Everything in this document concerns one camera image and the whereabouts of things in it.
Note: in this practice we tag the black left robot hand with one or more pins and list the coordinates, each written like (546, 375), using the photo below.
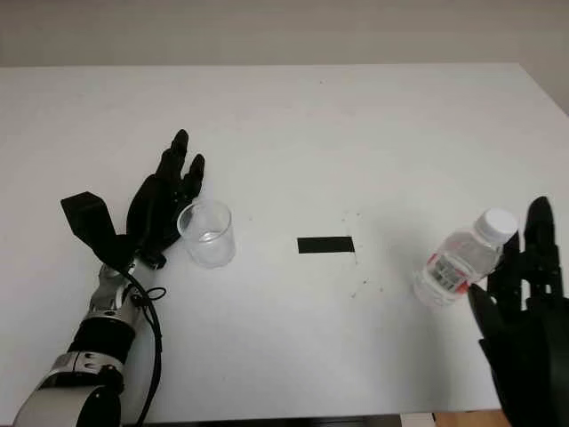
(153, 209)

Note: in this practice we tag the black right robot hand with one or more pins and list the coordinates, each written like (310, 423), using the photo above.
(533, 338)

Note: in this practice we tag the clear water bottle white cap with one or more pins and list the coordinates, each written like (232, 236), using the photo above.
(462, 258)

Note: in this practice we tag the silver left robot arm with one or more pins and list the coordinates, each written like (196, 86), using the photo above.
(102, 329)

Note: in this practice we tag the clear plastic cup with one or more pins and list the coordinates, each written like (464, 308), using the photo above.
(209, 240)

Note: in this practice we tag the black tape strip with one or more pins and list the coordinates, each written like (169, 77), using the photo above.
(324, 245)

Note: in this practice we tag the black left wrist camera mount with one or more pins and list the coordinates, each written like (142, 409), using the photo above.
(89, 218)

